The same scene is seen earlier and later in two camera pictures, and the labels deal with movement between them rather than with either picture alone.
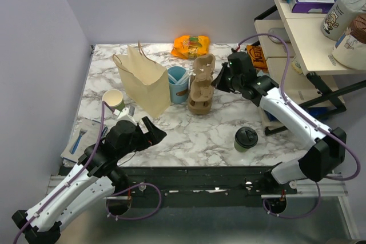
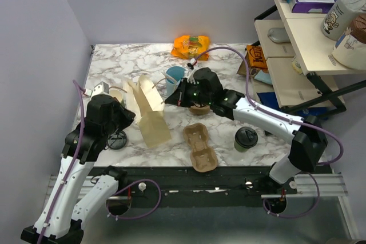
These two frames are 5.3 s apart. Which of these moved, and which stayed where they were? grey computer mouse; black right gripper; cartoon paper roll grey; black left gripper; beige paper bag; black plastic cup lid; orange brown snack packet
Moved: black left gripper; black right gripper; beige paper bag
Stayed: cartoon paper roll grey; black plastic cup lid; grey computer mouse; orange brown snack packet
